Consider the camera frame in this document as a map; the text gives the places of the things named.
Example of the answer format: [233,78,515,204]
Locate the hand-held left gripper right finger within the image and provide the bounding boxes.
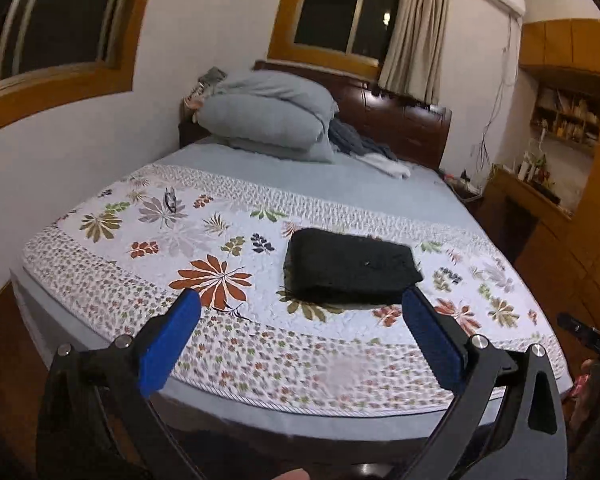
[401,286,570,480]

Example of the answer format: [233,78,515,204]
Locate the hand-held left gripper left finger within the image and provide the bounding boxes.
[35,289,203,480]

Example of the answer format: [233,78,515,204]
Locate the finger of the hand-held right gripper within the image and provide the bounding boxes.
[556,312,600,361]

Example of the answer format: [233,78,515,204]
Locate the black pants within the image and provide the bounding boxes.
[282,227,425,306]

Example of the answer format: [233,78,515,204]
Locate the person's right hand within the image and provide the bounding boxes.
[572,359,600,411]

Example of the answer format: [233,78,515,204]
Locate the floral quilted bed cover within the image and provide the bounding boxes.
[20,162,576,418]

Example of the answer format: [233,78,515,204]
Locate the dark nightstand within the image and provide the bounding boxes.
[442,170,486,216]

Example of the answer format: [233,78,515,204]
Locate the white cloth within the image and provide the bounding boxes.
[355,152,412,179]

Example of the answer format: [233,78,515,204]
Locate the group of small bottles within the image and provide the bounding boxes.
[515,137,561,201]

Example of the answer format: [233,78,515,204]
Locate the bed with grey sheet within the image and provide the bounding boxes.
[10,137,576,456]

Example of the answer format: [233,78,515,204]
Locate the dark brown wooden headboard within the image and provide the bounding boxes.
[179,60,453,171]

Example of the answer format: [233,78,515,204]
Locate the dark grey garment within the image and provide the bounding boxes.
[327,119,396,158]

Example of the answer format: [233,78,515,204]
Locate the row of shelf books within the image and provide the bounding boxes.
[530,85,600,143]

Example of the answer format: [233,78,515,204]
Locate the folded grey duvet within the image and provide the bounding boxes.
[192,70,341,163]

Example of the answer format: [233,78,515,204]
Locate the grey patterned cloth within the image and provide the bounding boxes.
[182,66,228,111]

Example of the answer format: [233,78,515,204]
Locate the wooden built-in desk unit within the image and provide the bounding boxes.
[480,19,600,341]

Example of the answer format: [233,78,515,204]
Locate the beige curtain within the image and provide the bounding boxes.
[377,0,451,106]

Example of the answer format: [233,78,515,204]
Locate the wood-framed window without curtain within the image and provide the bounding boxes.
[0,0,161,138]

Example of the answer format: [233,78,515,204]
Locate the wood-framed window with curtain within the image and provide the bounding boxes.
[267,0,456,78]

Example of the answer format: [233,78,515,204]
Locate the wall cables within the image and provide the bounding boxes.
[472,10,523,176]

